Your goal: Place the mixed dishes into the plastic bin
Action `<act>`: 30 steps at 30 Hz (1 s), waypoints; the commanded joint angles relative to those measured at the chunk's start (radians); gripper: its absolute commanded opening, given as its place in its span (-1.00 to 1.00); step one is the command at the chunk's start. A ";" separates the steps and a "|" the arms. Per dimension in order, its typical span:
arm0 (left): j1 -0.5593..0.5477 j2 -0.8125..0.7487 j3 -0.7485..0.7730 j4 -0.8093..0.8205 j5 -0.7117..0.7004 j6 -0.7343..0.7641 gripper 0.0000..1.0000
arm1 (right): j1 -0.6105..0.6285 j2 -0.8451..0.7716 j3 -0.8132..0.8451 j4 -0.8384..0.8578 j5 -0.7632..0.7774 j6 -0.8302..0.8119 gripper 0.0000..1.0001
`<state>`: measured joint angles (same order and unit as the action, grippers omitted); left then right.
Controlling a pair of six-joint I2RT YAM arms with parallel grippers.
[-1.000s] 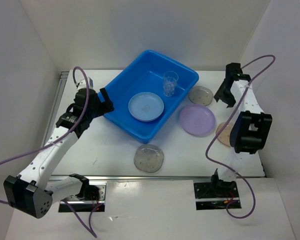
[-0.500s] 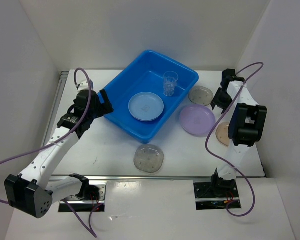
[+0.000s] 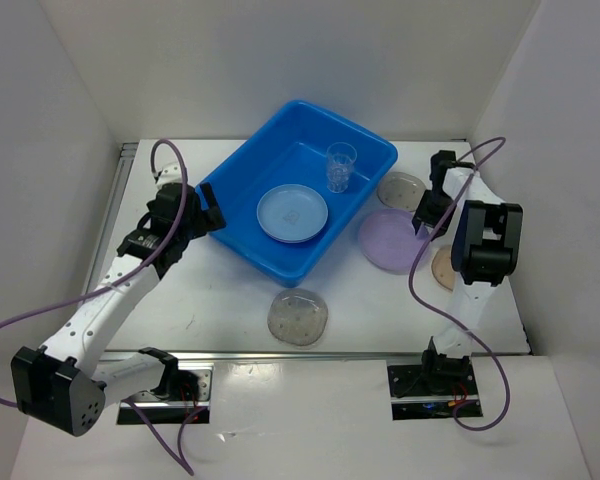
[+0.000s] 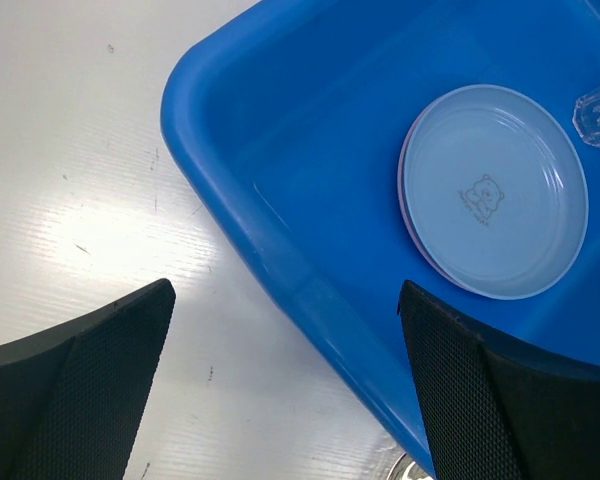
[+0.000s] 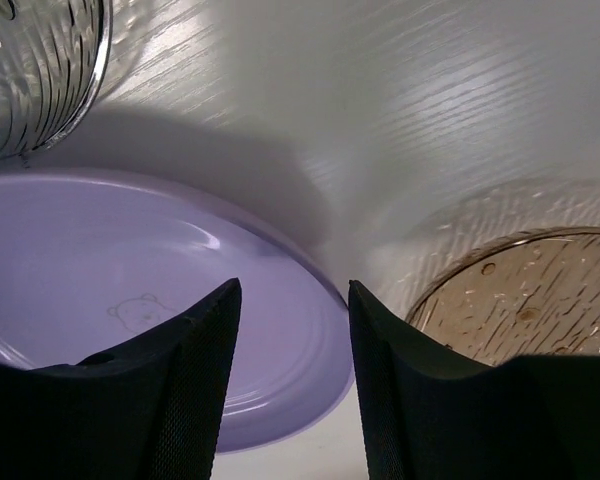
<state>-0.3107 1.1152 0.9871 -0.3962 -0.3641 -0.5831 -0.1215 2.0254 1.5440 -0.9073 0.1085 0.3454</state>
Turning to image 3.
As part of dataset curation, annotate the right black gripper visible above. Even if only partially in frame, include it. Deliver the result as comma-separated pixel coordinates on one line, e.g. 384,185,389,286
411,189,458,240

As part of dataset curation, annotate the purple round plate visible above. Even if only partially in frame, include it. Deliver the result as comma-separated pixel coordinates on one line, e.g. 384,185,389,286
358,209,429,275

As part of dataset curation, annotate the blue round plate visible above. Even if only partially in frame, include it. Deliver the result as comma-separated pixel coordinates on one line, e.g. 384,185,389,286
256,184,329,243

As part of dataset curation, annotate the clear plastic cup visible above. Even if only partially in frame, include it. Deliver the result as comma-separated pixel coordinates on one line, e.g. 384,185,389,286
327,164,353,194
326,142,357,175

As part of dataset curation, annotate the grey translucent speckled dish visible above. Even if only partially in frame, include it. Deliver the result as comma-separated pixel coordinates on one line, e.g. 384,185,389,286
267,288,329,348

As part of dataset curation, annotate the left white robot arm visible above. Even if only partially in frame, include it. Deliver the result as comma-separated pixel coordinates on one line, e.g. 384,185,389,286
11,165,226,437

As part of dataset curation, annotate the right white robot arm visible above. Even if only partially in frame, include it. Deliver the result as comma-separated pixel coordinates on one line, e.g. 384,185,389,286
412,150,523,394

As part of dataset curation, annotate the blue plastic bin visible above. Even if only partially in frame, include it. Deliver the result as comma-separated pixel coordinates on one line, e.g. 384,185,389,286
205,100,398,287

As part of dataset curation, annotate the clear translucent dish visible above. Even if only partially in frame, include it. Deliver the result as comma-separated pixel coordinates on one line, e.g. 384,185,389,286
376,172,426,212

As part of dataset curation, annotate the pink translucent dish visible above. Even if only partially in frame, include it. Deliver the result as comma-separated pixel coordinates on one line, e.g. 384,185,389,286
431,245,455,292

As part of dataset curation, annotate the aluminium rail left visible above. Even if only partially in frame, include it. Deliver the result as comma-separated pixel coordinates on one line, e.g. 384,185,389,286
83,142,139,293

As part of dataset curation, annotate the aluminium rail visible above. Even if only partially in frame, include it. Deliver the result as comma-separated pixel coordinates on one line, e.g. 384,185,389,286
83,142,139,293
99,349,531,362

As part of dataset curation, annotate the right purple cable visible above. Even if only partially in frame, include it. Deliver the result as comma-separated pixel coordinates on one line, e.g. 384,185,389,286
408,136,511,432

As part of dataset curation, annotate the purple cable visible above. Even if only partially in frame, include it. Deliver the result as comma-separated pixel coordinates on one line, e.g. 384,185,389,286
0,137,196,476
408,136,511,432

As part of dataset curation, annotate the aluminium rail front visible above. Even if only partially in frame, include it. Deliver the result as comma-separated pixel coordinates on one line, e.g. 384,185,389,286
99,349,531,362

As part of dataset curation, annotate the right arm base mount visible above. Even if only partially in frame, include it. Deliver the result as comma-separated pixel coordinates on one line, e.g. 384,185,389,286
387,364,483,421

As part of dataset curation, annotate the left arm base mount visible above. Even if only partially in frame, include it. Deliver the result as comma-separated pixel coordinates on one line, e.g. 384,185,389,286
132,362,214,425

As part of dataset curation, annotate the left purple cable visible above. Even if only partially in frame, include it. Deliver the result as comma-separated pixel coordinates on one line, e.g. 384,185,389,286
0,137,196,476

